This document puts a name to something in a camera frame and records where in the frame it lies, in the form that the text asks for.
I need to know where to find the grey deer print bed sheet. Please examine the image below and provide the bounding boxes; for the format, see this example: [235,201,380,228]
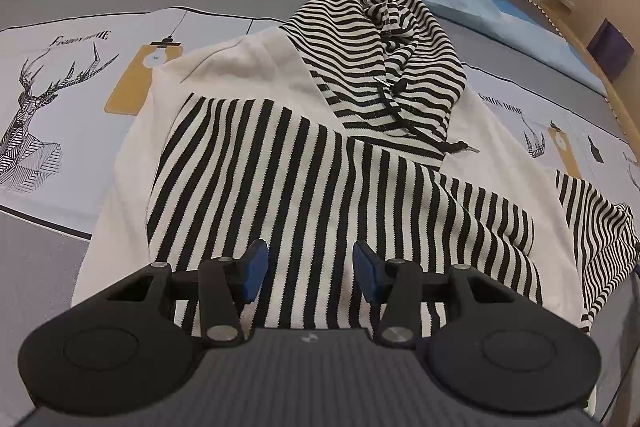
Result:
[0,0,640,427]

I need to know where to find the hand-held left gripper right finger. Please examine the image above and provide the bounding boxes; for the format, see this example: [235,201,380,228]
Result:
[352,241,496,351]

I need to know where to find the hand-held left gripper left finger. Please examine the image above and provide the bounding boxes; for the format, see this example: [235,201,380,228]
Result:
[131,238,271,349]

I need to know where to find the black white striped hoodie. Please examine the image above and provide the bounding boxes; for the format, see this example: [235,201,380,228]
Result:
[72,0,640,339]

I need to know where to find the purple box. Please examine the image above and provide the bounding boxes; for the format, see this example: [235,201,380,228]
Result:
[587,19,636,82]

